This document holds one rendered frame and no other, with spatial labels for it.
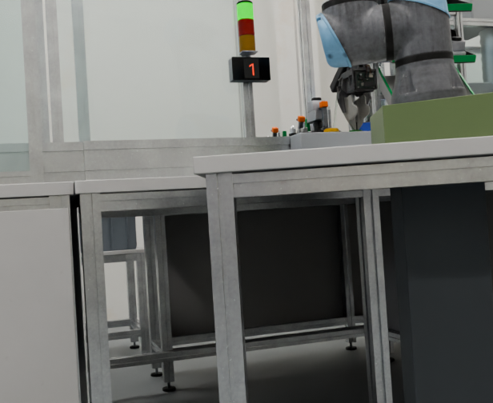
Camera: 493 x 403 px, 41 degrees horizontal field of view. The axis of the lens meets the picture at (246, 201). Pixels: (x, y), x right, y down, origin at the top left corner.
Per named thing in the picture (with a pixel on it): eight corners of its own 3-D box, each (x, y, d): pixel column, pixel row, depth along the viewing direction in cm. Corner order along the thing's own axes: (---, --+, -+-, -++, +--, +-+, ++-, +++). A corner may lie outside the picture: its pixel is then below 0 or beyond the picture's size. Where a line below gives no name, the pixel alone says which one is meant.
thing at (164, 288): (561, 335, 358) (549, 178, 360) (163, 393, 290) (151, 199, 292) (513, 325, 394) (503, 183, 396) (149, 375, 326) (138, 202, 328)
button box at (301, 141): (374, 153, 172) (373, 129, 173) (301, 156, 166) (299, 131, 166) (362, 156, 179) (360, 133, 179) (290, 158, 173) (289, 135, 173)
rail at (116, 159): (410, 169, 184) (408, 129, 184) (86, 182, 156) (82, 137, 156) (400, 170, 189) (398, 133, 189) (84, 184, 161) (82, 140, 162)
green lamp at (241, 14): (255, 17, 200) (254, 1, 201) (240, 17, 199) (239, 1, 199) (250, 22, 205) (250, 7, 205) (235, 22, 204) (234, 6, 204)
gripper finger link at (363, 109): (365, 127, 170) (362, 92, 170) (354, 131, 175) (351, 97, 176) (375, 127, 171) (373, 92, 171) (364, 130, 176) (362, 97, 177)
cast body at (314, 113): (329, 119, 193) (327, 96, 193) (315, 120, 191) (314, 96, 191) (317, 124, 201) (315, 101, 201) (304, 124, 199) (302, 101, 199)
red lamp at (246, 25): (257, 34, 200) (255, 18, 200) (241, 33, 199) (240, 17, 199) (251, 38, 205) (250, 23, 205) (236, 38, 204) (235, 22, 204)
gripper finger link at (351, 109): (354, 128, 169) (351, 92, 169) (343, 131, 174) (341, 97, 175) (365, 127, 170) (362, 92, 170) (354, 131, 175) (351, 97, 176)
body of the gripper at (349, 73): (352, 91, 167) (349, 44, 167) (337, 97, 175) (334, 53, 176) (378, 91, 169) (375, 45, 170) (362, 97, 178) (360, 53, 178)
